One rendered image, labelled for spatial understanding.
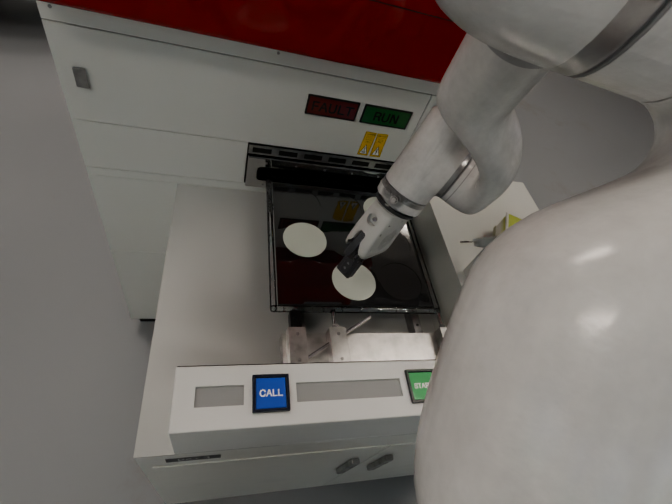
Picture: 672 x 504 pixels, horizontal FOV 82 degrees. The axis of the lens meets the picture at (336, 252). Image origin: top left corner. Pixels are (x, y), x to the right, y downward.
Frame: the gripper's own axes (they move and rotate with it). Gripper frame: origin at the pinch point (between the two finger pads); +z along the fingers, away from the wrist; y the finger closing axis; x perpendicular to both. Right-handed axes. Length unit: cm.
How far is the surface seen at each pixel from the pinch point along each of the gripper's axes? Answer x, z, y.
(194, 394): -2.5, 15.4, -30.2
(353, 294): -2.6, 8.3, 6.2
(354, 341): -10.1, 12.3, 1.1
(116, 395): 40, 108, -3
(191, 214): 38.6, 20.6, -3.1
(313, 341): -5.1, 14.7, -5.3
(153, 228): 53, 39, 0
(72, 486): 21, 115, -24
